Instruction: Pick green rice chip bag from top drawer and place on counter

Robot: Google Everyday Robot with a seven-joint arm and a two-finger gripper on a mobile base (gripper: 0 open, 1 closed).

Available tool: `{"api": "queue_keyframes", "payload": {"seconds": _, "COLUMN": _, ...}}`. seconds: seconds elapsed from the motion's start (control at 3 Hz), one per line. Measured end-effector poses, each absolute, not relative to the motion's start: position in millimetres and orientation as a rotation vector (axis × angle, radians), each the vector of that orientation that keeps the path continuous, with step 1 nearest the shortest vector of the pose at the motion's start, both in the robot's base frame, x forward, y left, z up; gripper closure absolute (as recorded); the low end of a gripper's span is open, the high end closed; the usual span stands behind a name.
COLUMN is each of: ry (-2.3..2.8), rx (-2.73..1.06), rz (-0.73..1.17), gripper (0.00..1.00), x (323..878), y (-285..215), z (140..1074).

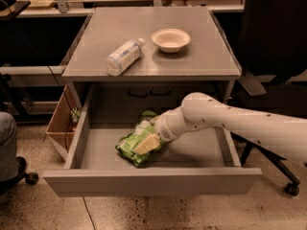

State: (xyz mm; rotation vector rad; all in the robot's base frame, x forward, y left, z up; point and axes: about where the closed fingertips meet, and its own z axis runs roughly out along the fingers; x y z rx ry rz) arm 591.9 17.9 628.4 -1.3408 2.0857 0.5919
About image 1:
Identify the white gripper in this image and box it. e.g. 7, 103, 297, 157
133, 107, 192, 155

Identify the person's leg in jeans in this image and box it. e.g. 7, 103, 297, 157
0, 112, 18, 182

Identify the grey desk frame rail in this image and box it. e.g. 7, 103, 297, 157
0, 66, 65, 75

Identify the clear plastic water bottle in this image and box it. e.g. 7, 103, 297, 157
106, 38, 145, 76

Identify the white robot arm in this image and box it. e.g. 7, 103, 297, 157
133, 92, 307, 164

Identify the black floor cable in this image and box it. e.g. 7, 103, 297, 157
47, 65, 97, 230

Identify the white paper bowl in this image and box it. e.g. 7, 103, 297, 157
152, 29, 191, 54

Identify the open grey top drawer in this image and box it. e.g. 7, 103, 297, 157
43, 85, 262, 196

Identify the black chair caster base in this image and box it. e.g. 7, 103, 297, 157
0, 156, 38, 195

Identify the brown cardboard box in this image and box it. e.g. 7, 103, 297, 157
45, 85, 78, 160

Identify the green rice chip bag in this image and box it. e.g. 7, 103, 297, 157
115, 110, 164, 167

